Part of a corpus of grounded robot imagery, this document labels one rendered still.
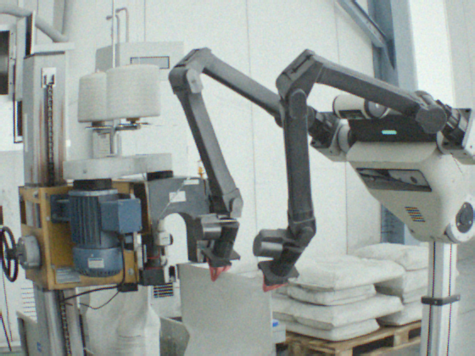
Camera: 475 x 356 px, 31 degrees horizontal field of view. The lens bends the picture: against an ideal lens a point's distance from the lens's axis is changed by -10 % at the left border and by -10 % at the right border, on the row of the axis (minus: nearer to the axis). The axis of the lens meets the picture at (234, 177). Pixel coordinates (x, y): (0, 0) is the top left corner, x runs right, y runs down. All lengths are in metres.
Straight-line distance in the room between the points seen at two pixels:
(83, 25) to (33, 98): 3.36
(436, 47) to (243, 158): 2.73
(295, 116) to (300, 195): 0.24
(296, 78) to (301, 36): 6.19
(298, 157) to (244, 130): 5.66
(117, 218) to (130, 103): 0.34
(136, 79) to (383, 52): 6.31
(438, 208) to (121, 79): 0.99
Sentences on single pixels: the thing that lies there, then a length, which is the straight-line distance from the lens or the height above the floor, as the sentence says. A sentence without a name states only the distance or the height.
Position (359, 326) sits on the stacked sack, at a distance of 5.77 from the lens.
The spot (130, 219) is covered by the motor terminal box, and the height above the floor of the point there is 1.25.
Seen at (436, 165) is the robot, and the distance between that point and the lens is 2.48.
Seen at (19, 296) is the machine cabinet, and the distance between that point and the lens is 5.64.
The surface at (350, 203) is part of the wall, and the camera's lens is 8.57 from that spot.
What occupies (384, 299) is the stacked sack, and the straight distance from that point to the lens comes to 5.80.
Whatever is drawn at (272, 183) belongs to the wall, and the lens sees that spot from 8.03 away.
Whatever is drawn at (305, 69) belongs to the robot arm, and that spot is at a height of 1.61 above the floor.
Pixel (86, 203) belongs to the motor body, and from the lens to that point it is 2.60.
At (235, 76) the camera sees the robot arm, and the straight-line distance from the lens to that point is 2.63.
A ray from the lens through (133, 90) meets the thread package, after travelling 2.65.
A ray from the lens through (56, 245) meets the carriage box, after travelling 2.76.
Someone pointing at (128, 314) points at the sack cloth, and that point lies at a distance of 3.19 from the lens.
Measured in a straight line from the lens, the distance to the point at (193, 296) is 2.86.
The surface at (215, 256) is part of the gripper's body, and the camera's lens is 2.68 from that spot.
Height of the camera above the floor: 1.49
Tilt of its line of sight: 3 degrees down
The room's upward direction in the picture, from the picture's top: 2 degrees counter-clockwise
